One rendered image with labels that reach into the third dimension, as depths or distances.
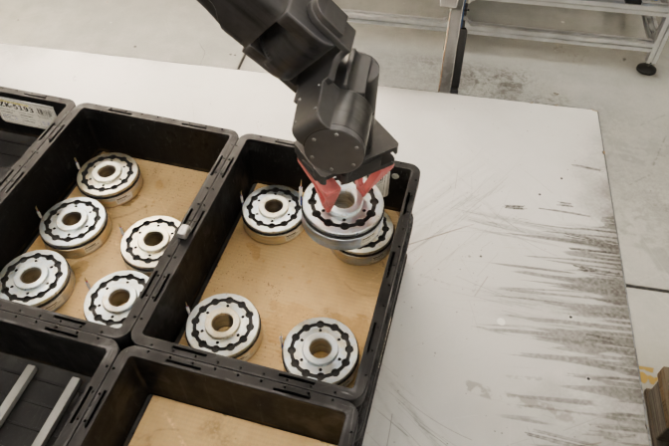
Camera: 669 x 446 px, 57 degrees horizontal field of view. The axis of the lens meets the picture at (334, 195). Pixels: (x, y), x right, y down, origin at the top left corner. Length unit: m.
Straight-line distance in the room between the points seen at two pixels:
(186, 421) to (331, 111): 0.47
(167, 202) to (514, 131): 0.76
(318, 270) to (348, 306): 0.08
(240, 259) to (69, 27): 2.38
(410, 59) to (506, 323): 1.87
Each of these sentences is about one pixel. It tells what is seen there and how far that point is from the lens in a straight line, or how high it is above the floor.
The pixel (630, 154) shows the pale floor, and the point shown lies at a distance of 2.58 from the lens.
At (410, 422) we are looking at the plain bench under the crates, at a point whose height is 0.70.
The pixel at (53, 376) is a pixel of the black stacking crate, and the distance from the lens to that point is 0.95.
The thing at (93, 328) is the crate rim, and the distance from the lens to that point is 0.85.
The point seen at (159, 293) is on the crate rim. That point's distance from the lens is 0.87.
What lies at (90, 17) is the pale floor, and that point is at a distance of 3.29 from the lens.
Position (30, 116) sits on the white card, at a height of 0.88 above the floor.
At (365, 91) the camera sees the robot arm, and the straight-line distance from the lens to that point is 0.62.
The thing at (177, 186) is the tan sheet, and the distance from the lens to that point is 1.11.
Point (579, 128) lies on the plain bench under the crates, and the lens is 1.48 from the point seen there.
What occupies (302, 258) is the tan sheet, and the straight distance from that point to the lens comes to 0.98.
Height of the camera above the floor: 1.61
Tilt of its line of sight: 48 degrees down
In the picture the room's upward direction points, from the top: straight up
